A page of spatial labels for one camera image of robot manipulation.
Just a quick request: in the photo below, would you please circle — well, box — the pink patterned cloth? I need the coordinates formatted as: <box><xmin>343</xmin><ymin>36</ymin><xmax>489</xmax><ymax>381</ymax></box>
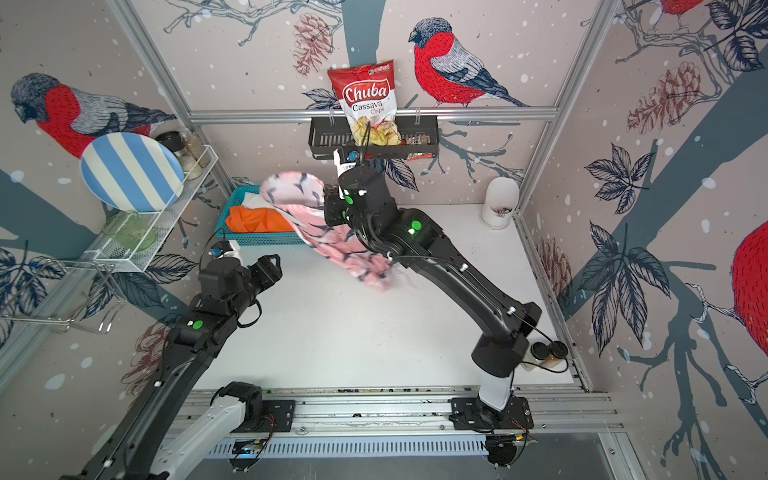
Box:
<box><xmin>260</xmin><ymin>171</ymin><xmax>391</xmax><ymax>291</ymax></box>

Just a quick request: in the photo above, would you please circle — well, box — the orange cloth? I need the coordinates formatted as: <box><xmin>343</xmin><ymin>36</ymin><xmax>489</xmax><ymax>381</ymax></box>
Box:
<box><xmin>225</xmin><ymin>205</ymin><xmax>294</xmax><ymax>234</ymax></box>

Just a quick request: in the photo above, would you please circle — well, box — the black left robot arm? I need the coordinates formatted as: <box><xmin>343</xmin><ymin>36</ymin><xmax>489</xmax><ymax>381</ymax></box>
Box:
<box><xmin>72</xmin><ymin>254</ymin><xmax>283</xmax><ymax>479</ymax></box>

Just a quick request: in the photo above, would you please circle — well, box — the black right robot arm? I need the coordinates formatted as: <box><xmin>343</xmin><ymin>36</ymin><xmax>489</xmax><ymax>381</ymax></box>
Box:
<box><xmin>324</xmin><ymin>163</ymin><xmax>542</xmax><ymax>412</ymax></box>

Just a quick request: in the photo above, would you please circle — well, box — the teal plastic basket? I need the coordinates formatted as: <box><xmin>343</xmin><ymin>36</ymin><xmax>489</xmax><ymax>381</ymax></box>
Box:
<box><xmin>215</xmin><ymin>185</ymin><xmax>302</xmax><ymax>246</ymax></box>

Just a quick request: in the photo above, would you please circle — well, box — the red Chuba chips bag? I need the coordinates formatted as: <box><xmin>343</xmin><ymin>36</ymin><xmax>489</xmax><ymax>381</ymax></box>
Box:
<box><xmin>328</xmin><ymin>60</ymin><xmax>403</xmax><ymax>146</ymax></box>

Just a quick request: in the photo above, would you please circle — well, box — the green glass cup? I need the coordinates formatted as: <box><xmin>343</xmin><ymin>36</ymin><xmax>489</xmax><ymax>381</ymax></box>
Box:
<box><xmin>102</xmin><ymin>211</ymin><xmax>157</xmax><ymax>252</ymax></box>

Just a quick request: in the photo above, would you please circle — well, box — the beige spice jar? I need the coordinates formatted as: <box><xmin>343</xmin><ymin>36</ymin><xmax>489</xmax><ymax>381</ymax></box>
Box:
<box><xmin>179</xmin><ymin>132</ymin><xmax>209</xmax><ymax>181</ymax></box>

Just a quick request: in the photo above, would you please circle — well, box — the white mannequin head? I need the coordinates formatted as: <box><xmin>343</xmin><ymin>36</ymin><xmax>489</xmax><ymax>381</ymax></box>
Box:
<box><xmin>480</xmin><ymin>177</ymin><xmax>520</xmax><ymax>230</ymax></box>

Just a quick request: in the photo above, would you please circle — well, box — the blue white striped plate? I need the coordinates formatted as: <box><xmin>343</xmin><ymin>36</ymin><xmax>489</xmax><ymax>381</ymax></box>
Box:
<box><xmin>80</xmin><ymin>133</ymin><xmax>185</xmax><ymax>213</ymax></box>

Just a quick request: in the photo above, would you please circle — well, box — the dark lid spice jar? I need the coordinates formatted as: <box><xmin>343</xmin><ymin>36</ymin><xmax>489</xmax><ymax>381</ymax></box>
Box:
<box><xmin>155</xmin><ymin>131</ymin><xmax>188</xmax><ymax>157</ymax></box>

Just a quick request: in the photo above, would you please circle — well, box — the black lid shaker bottle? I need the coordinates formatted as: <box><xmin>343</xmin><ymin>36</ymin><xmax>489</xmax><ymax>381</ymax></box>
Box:
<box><xmin>521</xmin><ymin>341</ymin><xmax>550</xmax><ymax>371</ymax></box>

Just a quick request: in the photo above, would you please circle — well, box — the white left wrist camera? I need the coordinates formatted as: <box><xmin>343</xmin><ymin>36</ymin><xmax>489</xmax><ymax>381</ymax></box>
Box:
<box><xmin>210</xmin><ymin>239</ymin><xmax>242</xmax><ymax>261</ymax></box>

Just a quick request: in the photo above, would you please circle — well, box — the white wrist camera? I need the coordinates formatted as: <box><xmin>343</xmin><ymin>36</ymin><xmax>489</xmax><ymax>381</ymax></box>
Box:
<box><xmin>333</xmin><ymin>145</ymin><xmax>361</xmax><ymax>176</ymax></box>
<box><xmin>210</xmin><ymin>239</ymin><xmax>242</xmax><ymax>261</ymax></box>

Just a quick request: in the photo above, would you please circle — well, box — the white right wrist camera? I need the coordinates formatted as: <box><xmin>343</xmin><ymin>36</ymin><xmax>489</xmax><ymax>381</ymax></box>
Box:
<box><xmin>333</xmin><ymin>145</ymin><xmax>361</xmax><ymax>176</ymax></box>

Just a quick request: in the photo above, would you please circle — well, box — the black wire hanging basket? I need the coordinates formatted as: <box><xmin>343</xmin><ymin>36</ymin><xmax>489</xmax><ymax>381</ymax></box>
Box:
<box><xmin>308</xmin><ymin>115</ymin><xmax>440</xmax><ymax>161</ymax></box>

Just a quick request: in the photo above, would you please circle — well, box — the clear acrylic wall shelf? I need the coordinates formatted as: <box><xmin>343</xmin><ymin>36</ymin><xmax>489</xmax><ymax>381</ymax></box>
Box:
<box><xmin>84</xmin><ymin>145</ymin><xmax>219</xmax><ymax>273</ymax></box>

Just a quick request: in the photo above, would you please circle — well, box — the metal wire rack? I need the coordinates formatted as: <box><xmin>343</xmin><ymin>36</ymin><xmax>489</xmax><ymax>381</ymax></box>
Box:
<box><xmin>1</xmin><ymin>257</ymin><xmax>127</xmax><ymax>337</ymax></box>

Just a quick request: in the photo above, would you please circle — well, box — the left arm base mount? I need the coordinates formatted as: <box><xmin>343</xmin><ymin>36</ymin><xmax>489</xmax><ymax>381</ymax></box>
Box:
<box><xmin>210</xmin><ymin>381</ymin><xmax>296</xmax><ymax>433</ymax></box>

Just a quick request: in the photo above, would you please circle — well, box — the aluminium frame crossbar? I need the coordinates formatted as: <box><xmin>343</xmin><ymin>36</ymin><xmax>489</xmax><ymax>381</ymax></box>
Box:
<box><xmin>187</xmin><ymin>106</ymin><xmax>559</xmax><ymax>126</ymax></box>

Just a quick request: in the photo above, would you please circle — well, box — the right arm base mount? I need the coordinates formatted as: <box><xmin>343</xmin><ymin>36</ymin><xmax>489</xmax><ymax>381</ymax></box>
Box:
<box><xmin>449</xmin><ymin>396</ymin><xmax>534</xmax><ymax>433</ymax></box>

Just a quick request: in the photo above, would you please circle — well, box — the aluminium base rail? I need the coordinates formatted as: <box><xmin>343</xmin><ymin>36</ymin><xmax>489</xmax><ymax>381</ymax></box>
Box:
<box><xmin>119</xmin><ymin>386</ymin><xmax>625</xmax><ymax>436</ymax></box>

